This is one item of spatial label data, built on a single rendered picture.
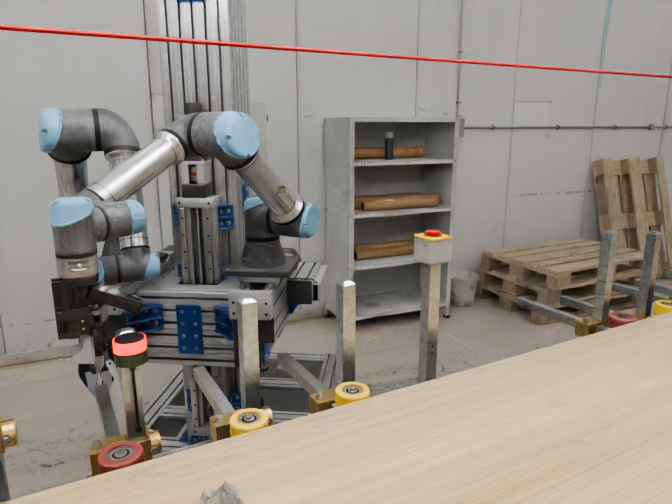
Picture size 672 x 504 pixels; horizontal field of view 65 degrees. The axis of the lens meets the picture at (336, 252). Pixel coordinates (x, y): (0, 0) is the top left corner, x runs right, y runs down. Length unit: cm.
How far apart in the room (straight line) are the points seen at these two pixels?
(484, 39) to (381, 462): 415
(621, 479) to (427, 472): 33
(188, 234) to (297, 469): 113
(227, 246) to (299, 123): 211
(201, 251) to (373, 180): 248
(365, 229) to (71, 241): 333
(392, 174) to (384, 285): 92
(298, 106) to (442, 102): 125
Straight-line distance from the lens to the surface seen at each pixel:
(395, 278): 450
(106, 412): 137
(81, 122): 158
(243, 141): 139
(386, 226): 435
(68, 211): 111
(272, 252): 178
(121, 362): 108
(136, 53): 376
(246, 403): 125
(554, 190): 546
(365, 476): 101
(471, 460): 107
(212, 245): 193
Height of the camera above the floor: 150
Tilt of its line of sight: 13 degrees down
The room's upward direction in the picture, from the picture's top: straight up
